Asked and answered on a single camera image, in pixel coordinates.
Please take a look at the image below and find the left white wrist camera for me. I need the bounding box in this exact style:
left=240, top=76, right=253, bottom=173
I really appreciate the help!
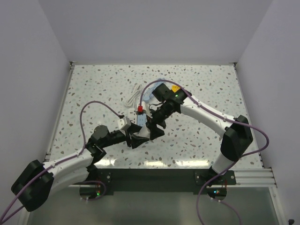
left=117, top=117, right=131, bottom=131

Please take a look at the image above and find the white cube plug adapter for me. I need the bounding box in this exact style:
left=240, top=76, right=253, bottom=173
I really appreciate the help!
left=136, top=125, right=150, bottom=140

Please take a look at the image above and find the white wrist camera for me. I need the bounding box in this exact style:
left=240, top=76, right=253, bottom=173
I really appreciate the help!
left=117, top=117, right=131, bottom=131
left=135, top=101, right=152, bottom=119

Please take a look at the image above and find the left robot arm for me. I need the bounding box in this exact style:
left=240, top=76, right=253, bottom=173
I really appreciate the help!
left=11, top=122, right=152, bottom=212

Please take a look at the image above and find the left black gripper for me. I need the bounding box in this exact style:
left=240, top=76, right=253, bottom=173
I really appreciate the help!
left=101, top=121, right=149, bottom=148

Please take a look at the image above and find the blue power strip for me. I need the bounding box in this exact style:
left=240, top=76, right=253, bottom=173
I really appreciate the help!
left=136, top=113, right=147, bottom=127

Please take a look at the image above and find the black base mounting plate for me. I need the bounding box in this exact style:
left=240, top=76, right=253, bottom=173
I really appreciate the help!
left=79, top=167, right=236, bottom=200

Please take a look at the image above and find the white power strip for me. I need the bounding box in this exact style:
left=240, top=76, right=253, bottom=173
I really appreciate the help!
left=128, top=108, right=137, bottom=124

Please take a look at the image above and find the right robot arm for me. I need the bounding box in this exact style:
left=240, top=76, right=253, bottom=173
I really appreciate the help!
left=141, top=84, right=253, bottom=184

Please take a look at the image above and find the yellow cube plug adapter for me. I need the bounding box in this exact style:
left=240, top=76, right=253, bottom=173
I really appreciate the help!
left=171, top=85, right=181, bottom=93

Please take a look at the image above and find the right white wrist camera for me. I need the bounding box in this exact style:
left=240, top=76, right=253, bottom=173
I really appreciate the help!
left=135, top=101, right=152, bottom=119

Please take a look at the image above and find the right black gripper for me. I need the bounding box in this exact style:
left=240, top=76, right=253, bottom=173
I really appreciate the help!
left=145, top=102, right=175, bottom=140

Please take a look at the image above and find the white power cord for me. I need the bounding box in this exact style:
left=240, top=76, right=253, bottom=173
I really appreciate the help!
left=124, top=84, right=143, bottom=109

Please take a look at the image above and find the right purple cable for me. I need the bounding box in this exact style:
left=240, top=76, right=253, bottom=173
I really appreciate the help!
left=139, top=79, right=270, bottom=225

